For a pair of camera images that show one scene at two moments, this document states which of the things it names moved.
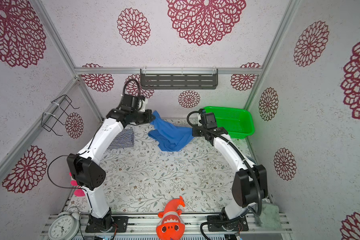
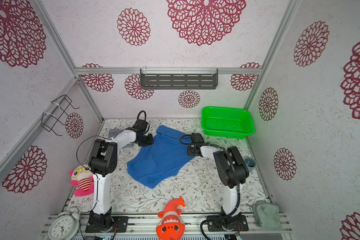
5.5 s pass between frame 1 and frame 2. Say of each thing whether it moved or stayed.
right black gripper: moved
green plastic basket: stayed
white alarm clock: stayed
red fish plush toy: stayed
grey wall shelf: stayed
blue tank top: moved
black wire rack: stayed
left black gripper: moved
